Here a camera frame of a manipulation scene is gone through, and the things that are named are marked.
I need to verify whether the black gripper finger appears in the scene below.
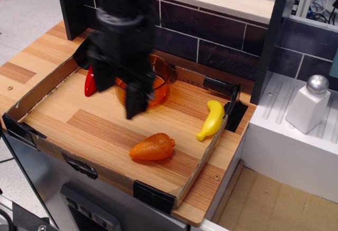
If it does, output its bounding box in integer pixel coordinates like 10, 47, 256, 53
125, 75, 155, 120
91, 60, 116, 92

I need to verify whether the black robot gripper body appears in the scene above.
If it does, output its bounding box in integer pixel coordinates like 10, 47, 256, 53
87, 0, 159, 84

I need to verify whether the orange toy carrot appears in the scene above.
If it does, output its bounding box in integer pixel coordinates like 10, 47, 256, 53
129, 133, 175, 161

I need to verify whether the transparent orange plastic pot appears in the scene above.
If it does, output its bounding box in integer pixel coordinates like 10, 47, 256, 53
115, 54, 178, 108

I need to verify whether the cardboard fence with black tape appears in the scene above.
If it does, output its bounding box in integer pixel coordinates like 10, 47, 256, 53
2, 34, 249, 215

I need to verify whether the red toy chili pepper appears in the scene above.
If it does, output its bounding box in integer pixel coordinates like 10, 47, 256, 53
84, 65, 97, 97

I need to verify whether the yellow toy banana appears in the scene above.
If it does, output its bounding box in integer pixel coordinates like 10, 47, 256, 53
196, 100, 225, 141

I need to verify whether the grey toy oven front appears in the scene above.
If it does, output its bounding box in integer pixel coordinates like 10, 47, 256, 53
2, 133, 190, 230

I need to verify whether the white toy sink drainboard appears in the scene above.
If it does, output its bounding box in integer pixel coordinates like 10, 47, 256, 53
241, 73, 337, 202

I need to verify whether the white salt shaker silver cap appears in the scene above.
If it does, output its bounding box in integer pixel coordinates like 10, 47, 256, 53
285, 74, 331, 134

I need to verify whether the dark grey shelf post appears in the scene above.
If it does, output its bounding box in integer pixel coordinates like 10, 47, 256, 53
250, 0, 294, 104

